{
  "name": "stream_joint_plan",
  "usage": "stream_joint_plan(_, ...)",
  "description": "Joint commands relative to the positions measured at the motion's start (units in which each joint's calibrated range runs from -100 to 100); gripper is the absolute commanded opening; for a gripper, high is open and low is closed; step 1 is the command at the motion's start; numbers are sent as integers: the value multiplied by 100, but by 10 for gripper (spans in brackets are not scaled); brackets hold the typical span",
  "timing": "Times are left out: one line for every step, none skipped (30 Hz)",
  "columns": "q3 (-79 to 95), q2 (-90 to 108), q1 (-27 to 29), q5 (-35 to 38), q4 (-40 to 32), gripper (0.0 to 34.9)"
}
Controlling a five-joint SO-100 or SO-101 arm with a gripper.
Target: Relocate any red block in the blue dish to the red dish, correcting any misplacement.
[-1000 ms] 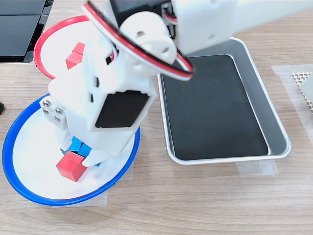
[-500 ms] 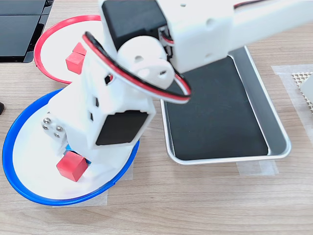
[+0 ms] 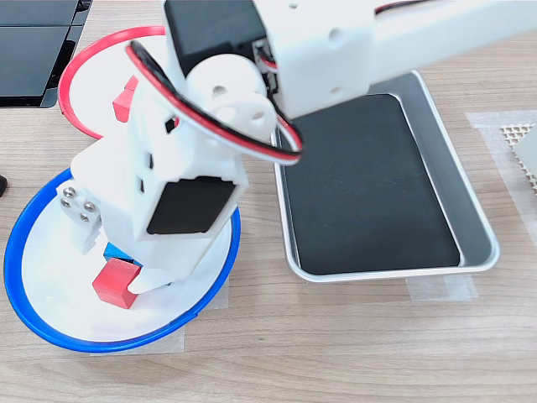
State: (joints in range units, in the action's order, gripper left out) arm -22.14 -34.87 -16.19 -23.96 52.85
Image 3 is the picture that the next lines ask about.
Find blue cube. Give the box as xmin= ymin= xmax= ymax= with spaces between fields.
xmin=102 ymin=242 xmax=144 ymax=268

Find clear tape strip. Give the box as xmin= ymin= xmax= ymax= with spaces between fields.
xmin=201 ymin=275 xmax=230 ymax=311
xmin=89 ymin=322 xmax=186 ymax=356
xmin=405 ymin=275 xmax=478 ymax=301

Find blue-rimmed white plate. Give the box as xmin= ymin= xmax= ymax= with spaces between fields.
xmin=3 ymin=166 xmax=242 ymax=353

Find red-rimmed white plate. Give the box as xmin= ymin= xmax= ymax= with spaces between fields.
xmin=58 ymin=25 xmax=169 ymax=140

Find black glossy flat panel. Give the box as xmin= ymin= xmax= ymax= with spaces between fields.
xmin=0 ymin=24 xmax=84 ymax=109
xmin=0 ymin=0 xmax=94 ymax=28

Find black mat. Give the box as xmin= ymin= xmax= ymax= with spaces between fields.
xmin=276 ymin=92 xmax=462 ymax=276

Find steel tray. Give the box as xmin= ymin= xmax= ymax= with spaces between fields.
xmin=272 ymin=69 xmax=501 ymax=283

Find pale translucent sheet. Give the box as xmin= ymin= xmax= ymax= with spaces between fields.
xmin=464 ymin=109 xmax=537 ymax=240

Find pale perforated plate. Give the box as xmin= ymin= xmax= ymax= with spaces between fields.
xmin=500 ymin=121 xmax=537 ymax=198

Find red black white cable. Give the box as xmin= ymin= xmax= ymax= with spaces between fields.
xmin=124 ymin=39 xmax=304 ymax=167

